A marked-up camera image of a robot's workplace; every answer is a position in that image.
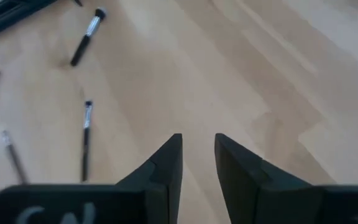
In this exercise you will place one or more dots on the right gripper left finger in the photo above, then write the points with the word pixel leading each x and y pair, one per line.
pixel 160 193

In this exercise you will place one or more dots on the thin black makeup brush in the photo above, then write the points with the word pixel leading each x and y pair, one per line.
pixel 86 143
pixel 14 157

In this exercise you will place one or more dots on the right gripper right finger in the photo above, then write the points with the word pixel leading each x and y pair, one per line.
pixel 259 199

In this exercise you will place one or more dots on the short thick black makeup brush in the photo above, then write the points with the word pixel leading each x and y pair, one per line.
pixel 84 43

